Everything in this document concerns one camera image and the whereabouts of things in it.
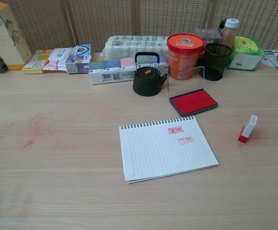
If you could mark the white spiral notepad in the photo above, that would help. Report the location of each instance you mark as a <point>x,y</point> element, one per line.
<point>163,155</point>

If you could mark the black teapot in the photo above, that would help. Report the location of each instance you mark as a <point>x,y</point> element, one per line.
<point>146,83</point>

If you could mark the colourful pocket tissue multipack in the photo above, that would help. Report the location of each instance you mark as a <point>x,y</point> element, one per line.
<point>110,72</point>

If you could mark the red ink pad clear lid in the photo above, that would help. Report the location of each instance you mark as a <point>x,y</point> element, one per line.
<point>193,101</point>

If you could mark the pale yellow tissue roll pack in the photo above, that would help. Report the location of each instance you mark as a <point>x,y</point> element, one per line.
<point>134,46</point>

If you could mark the orange snack tub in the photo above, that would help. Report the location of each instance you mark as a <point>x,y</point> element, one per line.
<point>184,57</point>

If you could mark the small purple box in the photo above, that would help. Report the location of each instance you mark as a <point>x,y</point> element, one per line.
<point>77,64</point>

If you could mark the blue white box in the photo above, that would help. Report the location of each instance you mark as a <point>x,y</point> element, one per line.
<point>81,50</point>

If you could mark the black mesh pen holder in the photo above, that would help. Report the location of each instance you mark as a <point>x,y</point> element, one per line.
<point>216,62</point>

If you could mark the pink wet wipes pack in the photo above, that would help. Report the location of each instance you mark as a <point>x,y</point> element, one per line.
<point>57,60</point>

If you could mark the woven folding screen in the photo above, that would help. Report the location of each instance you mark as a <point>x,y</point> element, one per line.
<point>105,19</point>

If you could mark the clear plastic box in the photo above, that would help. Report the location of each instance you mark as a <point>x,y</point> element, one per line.
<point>207,34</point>

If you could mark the yellow flat box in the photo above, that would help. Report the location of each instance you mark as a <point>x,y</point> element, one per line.
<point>34,62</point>

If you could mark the dark bottle black cap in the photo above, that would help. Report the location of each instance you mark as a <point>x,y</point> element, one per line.
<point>221,27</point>

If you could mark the brown bottle white cap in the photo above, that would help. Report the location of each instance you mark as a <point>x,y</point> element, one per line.
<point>230,32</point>

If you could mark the green tissue box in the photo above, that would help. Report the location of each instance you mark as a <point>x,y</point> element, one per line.
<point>245,52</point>

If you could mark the tall beige orange carton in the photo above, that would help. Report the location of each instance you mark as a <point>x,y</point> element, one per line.
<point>4,36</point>

